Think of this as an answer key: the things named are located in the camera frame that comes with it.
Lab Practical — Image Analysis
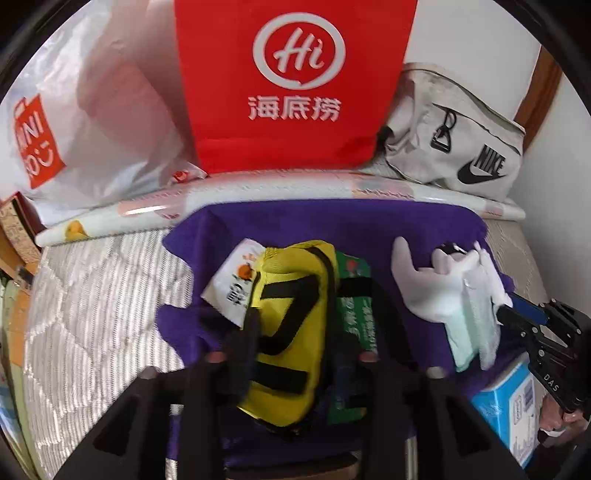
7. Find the person's right hand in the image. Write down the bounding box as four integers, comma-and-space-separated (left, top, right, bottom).
538, 399, 591, 448

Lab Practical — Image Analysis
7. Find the patterned cardboard box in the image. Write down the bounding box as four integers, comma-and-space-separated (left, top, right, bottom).
0, 191, 42, 264

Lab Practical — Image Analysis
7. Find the mint green cloth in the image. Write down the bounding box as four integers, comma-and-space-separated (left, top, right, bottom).
445, 295, 485, 374

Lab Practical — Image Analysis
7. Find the blue cardboard box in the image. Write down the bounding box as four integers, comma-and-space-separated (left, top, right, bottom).
471, 355, 550, 467

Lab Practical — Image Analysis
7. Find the red paper shopping bag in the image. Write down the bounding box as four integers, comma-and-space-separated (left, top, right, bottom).
173, 0, 419, 174

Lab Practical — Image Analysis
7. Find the purple towel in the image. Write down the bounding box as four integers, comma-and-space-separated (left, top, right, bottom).
154, 198, 515, 467

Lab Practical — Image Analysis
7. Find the striped bed mattress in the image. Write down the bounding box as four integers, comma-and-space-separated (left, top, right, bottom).
18, 210, 555, 480

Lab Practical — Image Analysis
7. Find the yellow bag with black straps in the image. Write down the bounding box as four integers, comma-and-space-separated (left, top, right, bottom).
235, 240, 342, 428

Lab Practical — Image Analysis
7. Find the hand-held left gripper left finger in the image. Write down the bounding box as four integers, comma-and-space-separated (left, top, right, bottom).
60, 308, 263, 480

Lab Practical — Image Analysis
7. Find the white packet with orange print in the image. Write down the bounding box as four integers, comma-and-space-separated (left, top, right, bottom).
201, 237, 266, 328

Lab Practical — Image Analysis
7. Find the grey waist bag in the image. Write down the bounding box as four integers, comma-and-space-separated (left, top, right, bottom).
369, 62, 527, 201

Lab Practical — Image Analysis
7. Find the green plastic packet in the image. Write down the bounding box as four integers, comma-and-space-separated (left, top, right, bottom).
325, 251, 384, 425

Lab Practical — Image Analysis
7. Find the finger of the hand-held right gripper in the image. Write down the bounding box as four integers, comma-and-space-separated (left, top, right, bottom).
496, 307, 546, 352
510, 295, 550, 324

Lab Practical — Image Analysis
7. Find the white printed paper roll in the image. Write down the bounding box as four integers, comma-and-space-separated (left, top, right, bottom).
36, 168, 527, 247

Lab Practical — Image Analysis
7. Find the white plastic shopping bag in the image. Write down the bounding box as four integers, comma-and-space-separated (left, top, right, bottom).
0, 0, 208, 227

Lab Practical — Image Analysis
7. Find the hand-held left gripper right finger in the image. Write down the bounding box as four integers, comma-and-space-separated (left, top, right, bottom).
341, 284, 527, 480

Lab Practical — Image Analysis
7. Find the brown wooden frame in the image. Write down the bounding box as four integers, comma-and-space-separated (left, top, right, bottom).
512, 44, 565, 139

